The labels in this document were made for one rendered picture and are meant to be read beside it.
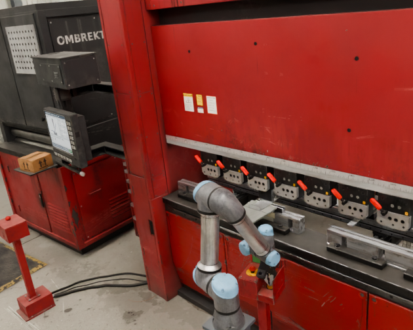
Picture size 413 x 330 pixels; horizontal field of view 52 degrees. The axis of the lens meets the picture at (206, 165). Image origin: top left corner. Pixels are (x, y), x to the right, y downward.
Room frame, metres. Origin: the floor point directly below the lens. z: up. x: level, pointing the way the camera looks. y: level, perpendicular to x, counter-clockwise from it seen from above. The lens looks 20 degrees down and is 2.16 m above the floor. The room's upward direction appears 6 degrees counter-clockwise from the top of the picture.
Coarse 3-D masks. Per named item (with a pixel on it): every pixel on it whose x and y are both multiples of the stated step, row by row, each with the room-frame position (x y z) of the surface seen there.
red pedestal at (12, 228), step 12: (12, 216) 2.97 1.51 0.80; (0, 228) 2.84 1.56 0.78; (12, 228) 2.80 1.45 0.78; (24, 228) 2.85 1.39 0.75; (12, 240) 2.78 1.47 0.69; (24, 264) 2.87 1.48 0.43; (24, 276) 2.86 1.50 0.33; (36, 288) 2.99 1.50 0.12; (24, 300) 2.85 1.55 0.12; (36, 300) 2.83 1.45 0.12; (48, 300) 2.88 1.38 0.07; (24, 312) 2.82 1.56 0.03; (36, 312) 2.80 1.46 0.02
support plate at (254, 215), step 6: (246, 204) 2.34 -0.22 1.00; (252, 204) 2.33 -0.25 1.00; (246, 210) 2.26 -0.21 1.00; (252, 210) 2.25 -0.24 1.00; (264, 210) 2.23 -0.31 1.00; (270, 210) 2.23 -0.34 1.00; (252, 216) 2.18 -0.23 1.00; (258, 216) 2.17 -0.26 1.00; (264, 216) 2.18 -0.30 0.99; (252, 222) 2.11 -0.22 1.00
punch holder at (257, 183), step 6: (246, 162) 2.38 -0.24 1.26; (252, 168) 2.35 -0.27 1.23; (258, 168) 2.31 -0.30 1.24; (264, 168) 2.28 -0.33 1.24; (270, 168) 2.29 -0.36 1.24; (252, 174) 2.35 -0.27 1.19; (258, 174) 2.31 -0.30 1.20; (264, 174) 2.28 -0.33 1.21; (252, 180) 2.35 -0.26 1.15; (258, 180) 2.31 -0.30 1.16; (264, 180) 2.28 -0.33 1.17; (270, 180) 2.29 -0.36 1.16; (252, 186) 2.35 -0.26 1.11; (258, 186) 2.32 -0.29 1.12; (264, 186) 2.28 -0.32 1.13; (270, 186) 2.29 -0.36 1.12
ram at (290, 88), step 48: (192, 48) 2.65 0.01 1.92; (240, 48) 2.37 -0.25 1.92; (288, 48) 2.14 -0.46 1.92; (336, 48) 1.95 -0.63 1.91; (384, 48) 1.79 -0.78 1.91; (192, 96) 2.69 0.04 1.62; (240, 96) 2.39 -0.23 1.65; (288, 96) 2.15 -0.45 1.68; (336, 96) 1.95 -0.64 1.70; (384, 96) 1.78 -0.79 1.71; (240, 144) 2.41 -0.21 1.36; (288, 144) 2.15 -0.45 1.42; (336, 144) 1.95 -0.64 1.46; (384, 144) 1.78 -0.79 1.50; (384, 192) 1.77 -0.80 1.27
